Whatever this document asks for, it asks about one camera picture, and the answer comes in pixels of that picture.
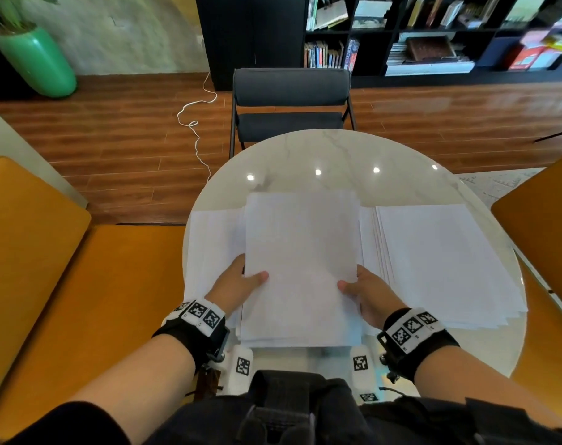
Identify leaning white books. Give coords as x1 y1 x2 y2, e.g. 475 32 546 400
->
306 0 350 32

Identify person's right forearm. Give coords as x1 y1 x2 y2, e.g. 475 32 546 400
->
413 344 562 431

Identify person's left forearm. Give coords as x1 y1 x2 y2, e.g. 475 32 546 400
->
70 333 199 443

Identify row of upright books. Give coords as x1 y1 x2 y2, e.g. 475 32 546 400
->
304 39 360 73

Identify green plant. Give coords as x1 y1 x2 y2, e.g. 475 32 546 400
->
0 0 59 34

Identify white marker tag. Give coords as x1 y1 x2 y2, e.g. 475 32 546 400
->
225 344 255 396
350 345 380 405

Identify stack of flat books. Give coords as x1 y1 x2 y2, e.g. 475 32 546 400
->
385 34 476 77

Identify person's right hand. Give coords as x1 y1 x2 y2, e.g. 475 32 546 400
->
337 265 408 330

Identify wide fanned white paper pile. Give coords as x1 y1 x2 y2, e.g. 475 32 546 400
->
358 203 529 337

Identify white printed floor sheet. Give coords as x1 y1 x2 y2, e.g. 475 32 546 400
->
458 167 546 210

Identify person's black clothing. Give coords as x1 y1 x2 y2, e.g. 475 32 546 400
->
0 370 562 445

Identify narrow white paper pile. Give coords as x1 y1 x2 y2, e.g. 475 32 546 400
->
184 207 247 330

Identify black wrist band with markers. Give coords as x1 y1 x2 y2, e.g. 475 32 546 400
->
377 307 461 384
152 297 231 373

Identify dark grey padded chair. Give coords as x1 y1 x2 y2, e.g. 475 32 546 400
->
228 67 357 159

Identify white cable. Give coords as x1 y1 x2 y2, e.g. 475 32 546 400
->
176 71 218 182

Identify red box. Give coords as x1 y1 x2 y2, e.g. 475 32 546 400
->
507 29 562 72

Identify green glossy vase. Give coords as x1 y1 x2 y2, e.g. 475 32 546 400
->
0 25 78 99

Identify black bookshelf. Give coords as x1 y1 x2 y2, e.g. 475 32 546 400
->
303 0 562 89

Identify row of mixed colour books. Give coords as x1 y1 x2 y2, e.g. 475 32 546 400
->
405 0 502 30

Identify white paper stack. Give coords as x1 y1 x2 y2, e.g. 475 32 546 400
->
239 190 364 349

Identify black stand leg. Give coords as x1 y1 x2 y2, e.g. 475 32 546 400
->
533 121 562 144

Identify person's left hand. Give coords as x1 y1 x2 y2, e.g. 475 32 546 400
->
205 254 269 316

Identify black cabinet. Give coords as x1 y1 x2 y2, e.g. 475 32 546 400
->
195 0 309 92

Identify orange sofa bench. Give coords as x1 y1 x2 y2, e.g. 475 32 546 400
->
0 155 199 442

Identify orange chair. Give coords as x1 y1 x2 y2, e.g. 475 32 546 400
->
490 149 562 421

